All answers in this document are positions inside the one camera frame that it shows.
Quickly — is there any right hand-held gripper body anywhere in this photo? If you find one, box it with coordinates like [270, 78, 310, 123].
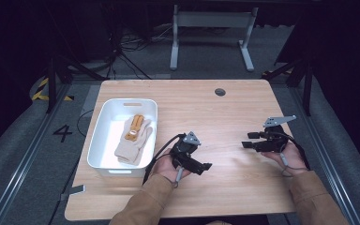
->
[255, 114, 297, 154]

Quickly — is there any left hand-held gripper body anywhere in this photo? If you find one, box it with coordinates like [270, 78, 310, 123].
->
[169, 130, 203, 173]

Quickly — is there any white plastic bin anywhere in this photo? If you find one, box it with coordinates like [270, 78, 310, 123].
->
[86, 97, 159, 178]

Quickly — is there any person's left hand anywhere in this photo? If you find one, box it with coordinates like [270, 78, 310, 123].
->
[151, 147, 192, 184]

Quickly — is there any person's right hand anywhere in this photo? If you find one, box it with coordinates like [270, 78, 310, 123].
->
[260, 142, 309, 178]

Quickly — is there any black tripod stand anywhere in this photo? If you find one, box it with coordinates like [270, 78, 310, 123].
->
[44, 53, 111, 114]
[261, 56, 314, 117]

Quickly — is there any grey left gripper plug cable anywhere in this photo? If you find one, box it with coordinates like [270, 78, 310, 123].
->
[172, 167, 186, 189]

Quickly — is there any grey gripper plug cable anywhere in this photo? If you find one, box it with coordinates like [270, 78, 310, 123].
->
[278, 152, 309, 178]
[172, 167, 186, 189]

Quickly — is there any grey right gripper plug cable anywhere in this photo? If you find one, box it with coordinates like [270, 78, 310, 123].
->
[278, 152, 309, 178]

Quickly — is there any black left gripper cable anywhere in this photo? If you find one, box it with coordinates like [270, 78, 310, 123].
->
[142, 133, 186, 186]

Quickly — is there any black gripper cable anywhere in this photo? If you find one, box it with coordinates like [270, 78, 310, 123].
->
[274, 130, 311, 172]
[142, 133, 186, 186]

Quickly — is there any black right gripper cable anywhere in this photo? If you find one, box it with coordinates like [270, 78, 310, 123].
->
[274, 130, 311, 172]

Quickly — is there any aluminium floor rail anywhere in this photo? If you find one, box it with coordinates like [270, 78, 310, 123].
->
[0, 83, 73, 225]
[288, 86, 360, 225]

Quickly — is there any black floor cable loop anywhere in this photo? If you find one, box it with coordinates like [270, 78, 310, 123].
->
[76, 109, 96, 139]

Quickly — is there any grey metal table bracket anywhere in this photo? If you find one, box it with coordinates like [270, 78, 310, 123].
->
[59, 184, 86, 202]

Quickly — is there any bundle of floor cables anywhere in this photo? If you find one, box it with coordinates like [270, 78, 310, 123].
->
[105, 23, 176, 81]

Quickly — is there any white metal desk frame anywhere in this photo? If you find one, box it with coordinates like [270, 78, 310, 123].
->
[169, 4, 260, 72]

